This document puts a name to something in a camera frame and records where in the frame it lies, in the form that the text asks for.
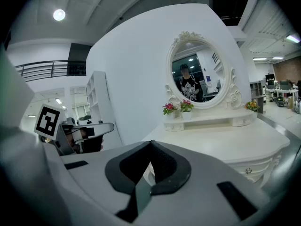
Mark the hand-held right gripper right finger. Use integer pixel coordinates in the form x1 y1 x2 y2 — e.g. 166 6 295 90
137 140 271 226

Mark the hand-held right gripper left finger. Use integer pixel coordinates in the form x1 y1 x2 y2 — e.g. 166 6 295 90
42 140 151 226

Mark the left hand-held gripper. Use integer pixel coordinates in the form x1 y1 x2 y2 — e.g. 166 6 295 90
34 104 115 156

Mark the white shelf unit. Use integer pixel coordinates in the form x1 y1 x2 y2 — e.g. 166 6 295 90
85 70 108 127

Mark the pink flower potted plant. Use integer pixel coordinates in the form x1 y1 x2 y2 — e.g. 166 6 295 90
163 103 177 120
180 99 195 121

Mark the dark metal balcony railing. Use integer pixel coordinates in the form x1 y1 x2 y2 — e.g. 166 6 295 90
14 60 88 82

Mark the orange flower potted plant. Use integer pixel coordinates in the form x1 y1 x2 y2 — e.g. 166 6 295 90
244 100 261 114

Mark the grey cubby shelf unit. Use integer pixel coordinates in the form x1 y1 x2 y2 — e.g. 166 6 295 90
249 80 267 114

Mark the white office desk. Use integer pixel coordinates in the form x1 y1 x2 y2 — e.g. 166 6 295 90
265 88 299 103

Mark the round ceiling lamp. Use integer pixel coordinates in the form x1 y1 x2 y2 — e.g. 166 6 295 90
52 8 66 22

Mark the long ceiling light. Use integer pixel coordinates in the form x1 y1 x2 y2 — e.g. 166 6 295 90
285 34 301 44

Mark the oval mirror with ornate frame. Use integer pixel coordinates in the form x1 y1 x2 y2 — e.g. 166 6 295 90
164 31 243 110

